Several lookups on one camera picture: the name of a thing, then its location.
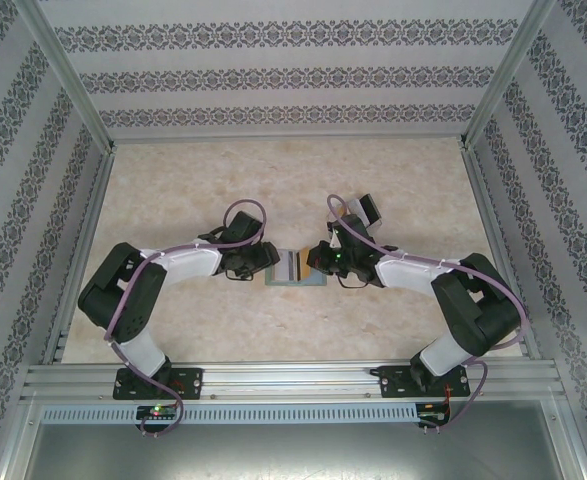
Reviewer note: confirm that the grey metal sheet shelf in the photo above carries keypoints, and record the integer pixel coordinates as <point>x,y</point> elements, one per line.
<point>293,455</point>

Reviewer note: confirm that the green circuit board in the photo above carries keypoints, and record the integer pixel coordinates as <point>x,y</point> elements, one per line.
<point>158,412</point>
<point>430,416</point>

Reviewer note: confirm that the clear plastic food container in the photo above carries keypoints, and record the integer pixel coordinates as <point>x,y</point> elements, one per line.
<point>318,281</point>

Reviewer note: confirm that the aluminium side rail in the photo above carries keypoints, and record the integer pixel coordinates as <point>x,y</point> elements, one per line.
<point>93,210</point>
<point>485,210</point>

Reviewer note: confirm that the left green circuit board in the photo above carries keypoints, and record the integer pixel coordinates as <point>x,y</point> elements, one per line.
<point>158,412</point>

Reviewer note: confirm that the aluminium frame post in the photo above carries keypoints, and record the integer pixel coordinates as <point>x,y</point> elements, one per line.
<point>508,75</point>
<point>68,80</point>

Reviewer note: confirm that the black card stack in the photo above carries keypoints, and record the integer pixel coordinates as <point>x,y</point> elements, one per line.
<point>370,207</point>

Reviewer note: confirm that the right green circuit board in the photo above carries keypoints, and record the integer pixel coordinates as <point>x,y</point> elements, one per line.
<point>430,416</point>

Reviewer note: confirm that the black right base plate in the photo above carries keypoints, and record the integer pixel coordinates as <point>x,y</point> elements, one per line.
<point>393,382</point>

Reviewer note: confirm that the aluminium front rail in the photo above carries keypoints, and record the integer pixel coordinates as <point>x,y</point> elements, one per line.
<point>288,380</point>

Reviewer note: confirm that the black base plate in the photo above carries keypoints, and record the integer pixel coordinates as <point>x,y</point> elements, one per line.
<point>190,382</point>
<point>393,382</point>

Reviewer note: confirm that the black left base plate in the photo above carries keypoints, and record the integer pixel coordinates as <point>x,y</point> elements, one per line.
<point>190,382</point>

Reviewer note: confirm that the orange card stack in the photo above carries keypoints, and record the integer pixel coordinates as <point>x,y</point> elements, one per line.
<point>343,214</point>

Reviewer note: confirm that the clear plastic card box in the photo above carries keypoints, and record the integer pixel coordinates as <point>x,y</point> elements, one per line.
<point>355,205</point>

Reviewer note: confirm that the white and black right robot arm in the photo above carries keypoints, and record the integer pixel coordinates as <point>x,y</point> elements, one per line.
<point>408,267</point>

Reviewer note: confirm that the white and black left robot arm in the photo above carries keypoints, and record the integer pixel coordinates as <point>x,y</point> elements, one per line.
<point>193,260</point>

